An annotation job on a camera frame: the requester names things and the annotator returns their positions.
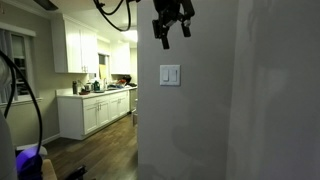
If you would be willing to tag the ceiling light panel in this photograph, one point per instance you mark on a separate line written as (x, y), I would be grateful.
(131, 35)

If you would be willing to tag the white kitchen cabinet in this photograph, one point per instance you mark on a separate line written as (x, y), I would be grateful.
(74, 46)
(80, 116)

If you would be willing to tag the white far upper cabinet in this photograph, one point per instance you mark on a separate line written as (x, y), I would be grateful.
(120, 58)

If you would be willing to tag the white lower kitchen cabinet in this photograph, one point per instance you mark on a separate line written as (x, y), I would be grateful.
(80, 116)

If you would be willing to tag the white rocker switch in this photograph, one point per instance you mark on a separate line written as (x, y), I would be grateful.
(166, 75)
(174, 75)

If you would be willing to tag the green kettle on counter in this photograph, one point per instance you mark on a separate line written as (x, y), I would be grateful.
(96, 85)

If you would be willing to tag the window with white frame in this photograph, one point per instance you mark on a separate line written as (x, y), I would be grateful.
(18, 47)

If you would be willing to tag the white upper kitchen cabinet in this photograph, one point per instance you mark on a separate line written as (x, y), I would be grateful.
(74, 46)

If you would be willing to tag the purple lit device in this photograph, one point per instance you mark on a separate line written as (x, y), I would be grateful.
(29, 165)

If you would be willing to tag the white double switch plate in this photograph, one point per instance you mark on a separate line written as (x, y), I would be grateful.
(170, 68)

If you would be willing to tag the small kitchen window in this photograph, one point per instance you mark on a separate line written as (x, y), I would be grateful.
(103, 66)

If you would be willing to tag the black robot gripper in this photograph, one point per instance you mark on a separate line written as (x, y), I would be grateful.
(171, 11)

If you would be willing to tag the dark bottle on counter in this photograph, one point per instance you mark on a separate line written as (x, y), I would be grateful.
(74, 87)

